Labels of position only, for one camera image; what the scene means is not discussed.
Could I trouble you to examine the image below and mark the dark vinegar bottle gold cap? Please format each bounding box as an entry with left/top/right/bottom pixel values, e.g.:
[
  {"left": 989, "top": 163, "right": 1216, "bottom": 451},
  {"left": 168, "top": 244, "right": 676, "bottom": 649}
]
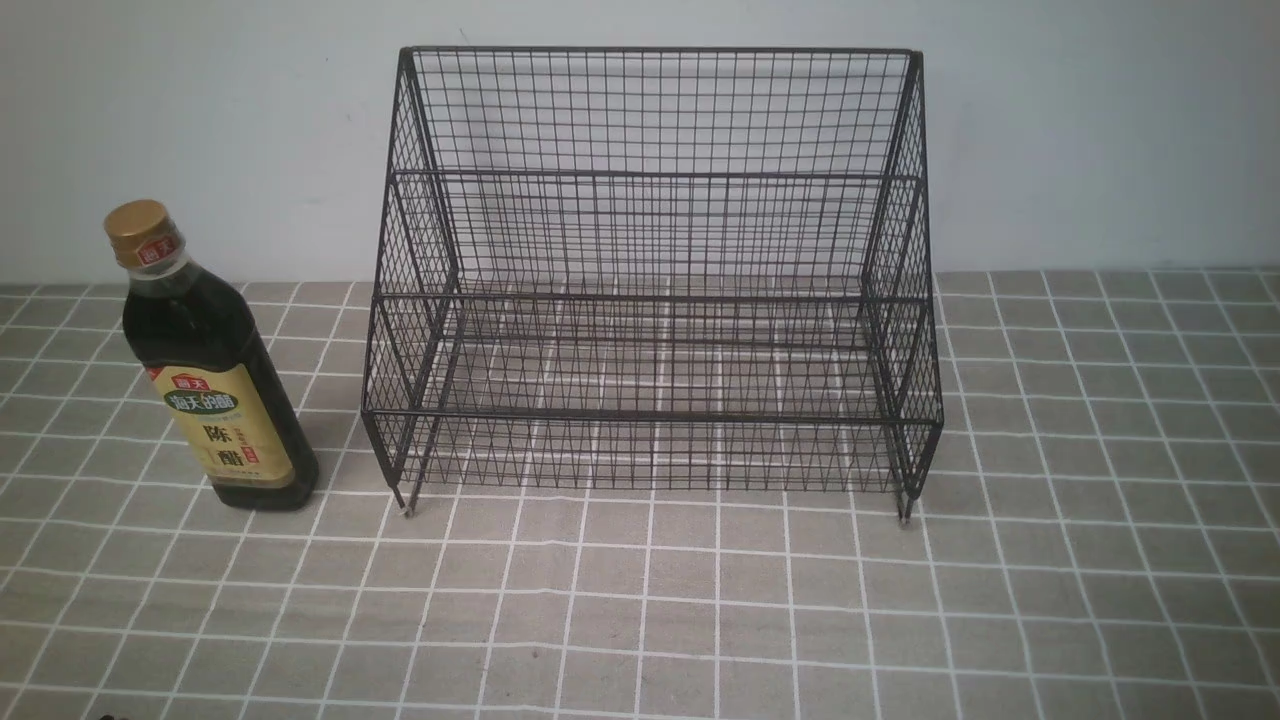
[{"left": 102, "top": 199, "right": 319, "bottom": 511}]

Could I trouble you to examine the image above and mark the grey checked tablecloth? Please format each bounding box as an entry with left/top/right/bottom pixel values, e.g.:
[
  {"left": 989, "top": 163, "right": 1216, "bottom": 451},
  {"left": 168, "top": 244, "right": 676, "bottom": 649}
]
[{"left": 1, "top": 268, "right": 1277, "bottom": 719}]

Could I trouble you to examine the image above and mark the black wire mesh shelf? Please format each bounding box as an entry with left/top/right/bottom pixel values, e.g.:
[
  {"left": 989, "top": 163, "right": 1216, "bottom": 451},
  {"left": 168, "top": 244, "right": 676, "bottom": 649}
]
[{"left": 360, "top": 45, "right": 945, "bottom": 523}]

